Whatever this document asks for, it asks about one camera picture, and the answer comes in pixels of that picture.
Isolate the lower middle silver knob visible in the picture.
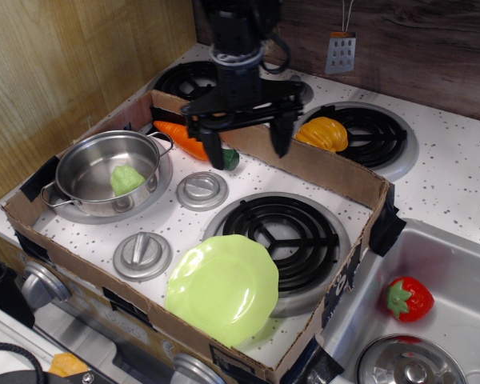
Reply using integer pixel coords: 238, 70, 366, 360
112, 232, 172, 282

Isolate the oven knob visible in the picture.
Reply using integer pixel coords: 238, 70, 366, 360
170, 353, 226, 384
22, 262, 71, 309

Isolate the light green plastic plate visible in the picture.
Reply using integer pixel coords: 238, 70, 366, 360
165, 234, 279, 347

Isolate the orange toy carrot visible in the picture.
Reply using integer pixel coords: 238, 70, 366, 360
153, 120, 240, 172

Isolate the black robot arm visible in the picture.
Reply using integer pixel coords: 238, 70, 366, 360
182, 1, 304, 170

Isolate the black burner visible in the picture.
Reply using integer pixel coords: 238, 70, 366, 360
203, 192, 351, 318
144, 61, 218, 102
294, 102, 419, 182

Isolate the front left oven knob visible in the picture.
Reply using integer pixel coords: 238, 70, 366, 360
22, 262, 71, 309

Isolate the upper middle silver knob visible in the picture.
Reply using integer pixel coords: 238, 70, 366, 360
176, 171, 229, 211

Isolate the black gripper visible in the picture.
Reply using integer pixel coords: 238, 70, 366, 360
182, 55, 303, 170

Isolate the front right black burner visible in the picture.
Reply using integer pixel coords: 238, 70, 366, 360
203, 192, 351, 318

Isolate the steel sink basin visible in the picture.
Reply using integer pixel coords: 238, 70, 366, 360
322, 219, 480, 383

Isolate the orange object bottom left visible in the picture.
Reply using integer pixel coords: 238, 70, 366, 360
48, 353, 89, 378

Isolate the back left black burner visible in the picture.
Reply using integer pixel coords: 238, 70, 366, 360
144, 61, 218, 102

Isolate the back silver knob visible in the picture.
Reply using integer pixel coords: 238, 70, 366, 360
297, 78, 314, 106

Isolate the brown cardboard fence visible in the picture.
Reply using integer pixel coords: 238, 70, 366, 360
2, 89, 407, 384

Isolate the yellow toy squash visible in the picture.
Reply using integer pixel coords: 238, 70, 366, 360
295, 117, 349, 153

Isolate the red toy strawberry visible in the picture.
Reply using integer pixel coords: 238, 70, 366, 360
385, 276, 434, 322

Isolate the small steel pan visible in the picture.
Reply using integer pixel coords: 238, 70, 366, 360
40, 130, 174, 218

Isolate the front centre oven knob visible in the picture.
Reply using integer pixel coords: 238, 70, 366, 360
170, 353, 226, 384

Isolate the steel pot lid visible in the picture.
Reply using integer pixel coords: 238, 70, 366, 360
355, 334, 467, 384

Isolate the black cable bottom left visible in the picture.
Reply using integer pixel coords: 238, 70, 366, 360
0, 341, 47, 384

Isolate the light green toy broccoli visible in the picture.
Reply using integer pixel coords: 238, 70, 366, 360
110, 165, 146, 197

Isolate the silver knob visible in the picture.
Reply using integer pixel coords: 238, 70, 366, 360
297, 78, 314, 106
112, 232, 172, 282
176, 171, 229, 211

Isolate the hanging metal spatula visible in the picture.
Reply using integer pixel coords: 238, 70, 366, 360
325, 1, 357, 75

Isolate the back right black burner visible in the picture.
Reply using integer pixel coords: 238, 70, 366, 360
294, 102, 419, 182

